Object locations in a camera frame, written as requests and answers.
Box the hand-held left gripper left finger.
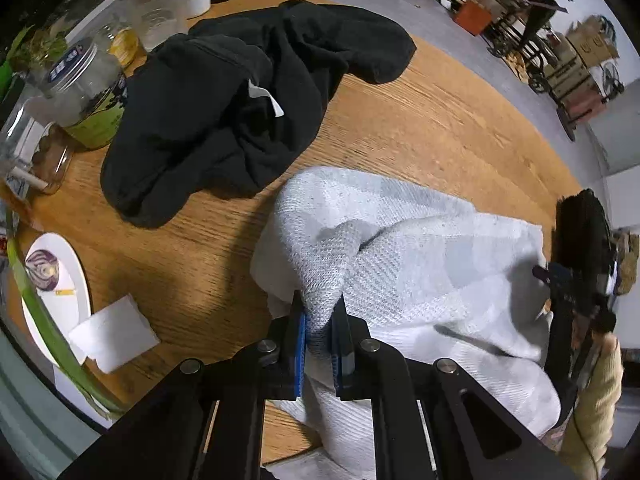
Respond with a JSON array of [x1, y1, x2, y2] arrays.
[[57, 295, 307, 480]]

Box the large cardboard box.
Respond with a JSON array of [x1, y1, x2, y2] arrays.
[[567, 15, 621, 68]]

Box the black garment white label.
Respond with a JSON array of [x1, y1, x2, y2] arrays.
[[100, 0, 417, 228]]

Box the person's right forearm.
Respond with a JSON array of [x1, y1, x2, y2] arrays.
[[557, 332, 626, 480]]

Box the small jar yellow contents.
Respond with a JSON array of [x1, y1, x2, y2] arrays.
[[102, 22, 148, 68]]

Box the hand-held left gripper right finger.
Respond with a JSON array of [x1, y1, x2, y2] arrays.
[[327, 297, 576, 480]]

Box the black metal trolley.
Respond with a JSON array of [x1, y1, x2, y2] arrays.
[[487, 0, 571, 93]]

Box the clear jar with nuts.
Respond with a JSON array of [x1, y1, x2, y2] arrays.
[[0, 95, 76, 195]]

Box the white folded napkin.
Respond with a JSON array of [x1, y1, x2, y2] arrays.
[[67, 294, 161, 375]]

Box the white knit sweater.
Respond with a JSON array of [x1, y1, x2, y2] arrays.
[[249, 166, 563, 480]]

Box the green leek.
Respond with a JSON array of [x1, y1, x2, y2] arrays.
[[0, 205, 126, 416]]

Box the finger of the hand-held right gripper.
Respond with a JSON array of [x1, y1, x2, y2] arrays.
[[531, 261, 573, 291]]

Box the olive suitcase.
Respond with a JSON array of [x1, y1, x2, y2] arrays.
[[542, 45, 608, 121]]

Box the small leafy plant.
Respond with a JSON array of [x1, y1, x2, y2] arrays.
[[10, 10, 71, 71]]

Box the green plant in glass jar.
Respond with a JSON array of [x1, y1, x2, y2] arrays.
[[117, 0, 190, 53]]

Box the white plate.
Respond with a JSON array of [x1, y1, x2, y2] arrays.
[[21, 232, 93, 366]]

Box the half red onion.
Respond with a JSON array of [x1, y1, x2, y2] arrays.
[[25, 249, 62, 291]]

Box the clear jar green label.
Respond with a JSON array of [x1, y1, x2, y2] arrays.
[[35, 37, 128, 151]]

